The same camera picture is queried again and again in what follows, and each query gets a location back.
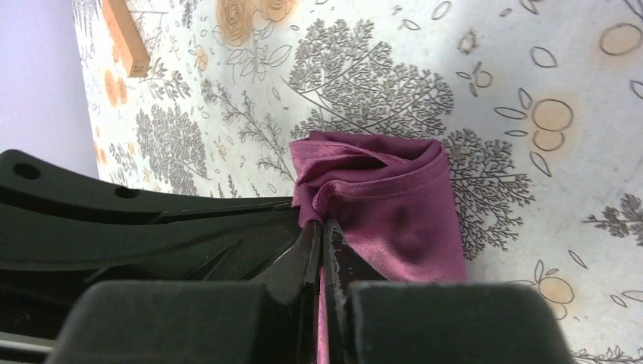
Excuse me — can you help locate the purple cloth napkin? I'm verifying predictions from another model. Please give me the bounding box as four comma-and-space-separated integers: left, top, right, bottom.
289, 130, 468, 364

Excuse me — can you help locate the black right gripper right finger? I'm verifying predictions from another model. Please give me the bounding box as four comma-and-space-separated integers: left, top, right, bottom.
322, 221, 572, 364

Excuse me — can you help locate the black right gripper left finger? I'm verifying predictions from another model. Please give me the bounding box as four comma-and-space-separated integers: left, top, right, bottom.
47, 223, 322, 363

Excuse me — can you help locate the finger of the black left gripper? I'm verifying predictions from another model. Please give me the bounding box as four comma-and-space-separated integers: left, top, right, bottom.
1, 149, 300, 340

